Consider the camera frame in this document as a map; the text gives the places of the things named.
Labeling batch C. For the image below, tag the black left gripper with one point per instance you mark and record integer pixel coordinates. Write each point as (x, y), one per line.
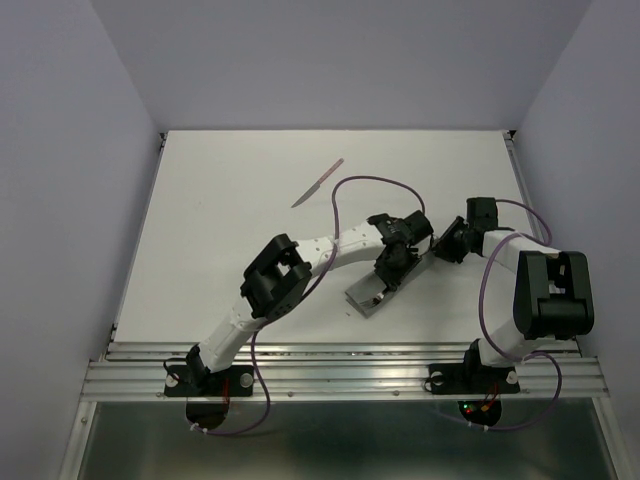
(393, 279)

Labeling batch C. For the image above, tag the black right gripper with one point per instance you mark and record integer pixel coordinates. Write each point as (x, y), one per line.
(443, 247)

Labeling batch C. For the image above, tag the pink handled fork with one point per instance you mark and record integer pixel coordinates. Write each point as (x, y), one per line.
(374, 300)

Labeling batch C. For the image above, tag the grey cloth napkin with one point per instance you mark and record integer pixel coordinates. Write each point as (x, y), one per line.
(370, 284)

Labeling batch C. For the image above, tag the pink handled knife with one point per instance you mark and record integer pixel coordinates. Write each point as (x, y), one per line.
(317, 184)

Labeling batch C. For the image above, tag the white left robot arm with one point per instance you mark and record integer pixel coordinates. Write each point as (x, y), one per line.
(275, 282)

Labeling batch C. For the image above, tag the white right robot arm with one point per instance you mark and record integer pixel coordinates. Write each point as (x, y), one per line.
(552, 296)

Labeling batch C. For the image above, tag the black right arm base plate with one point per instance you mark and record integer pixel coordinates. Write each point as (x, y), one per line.
(457, 379)

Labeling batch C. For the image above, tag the aluminium mounting rail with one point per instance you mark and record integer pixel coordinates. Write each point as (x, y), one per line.
(299, 372)

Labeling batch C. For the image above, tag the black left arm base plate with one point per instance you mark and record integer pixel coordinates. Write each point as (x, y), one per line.
(237, 381)

